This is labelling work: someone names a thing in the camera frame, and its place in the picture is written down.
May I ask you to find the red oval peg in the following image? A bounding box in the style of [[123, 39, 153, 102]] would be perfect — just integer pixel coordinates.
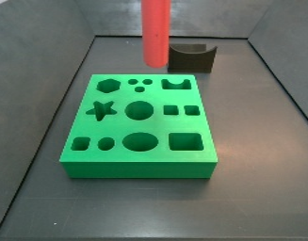
[[142, 0, 171, 68]]

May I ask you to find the green shape sorter block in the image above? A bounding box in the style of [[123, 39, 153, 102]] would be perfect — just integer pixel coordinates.
[[59, 74, 218, 178]]

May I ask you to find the black U-shaped block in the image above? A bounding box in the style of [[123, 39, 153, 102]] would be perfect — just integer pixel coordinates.
[[167, 43, 218, 73]]

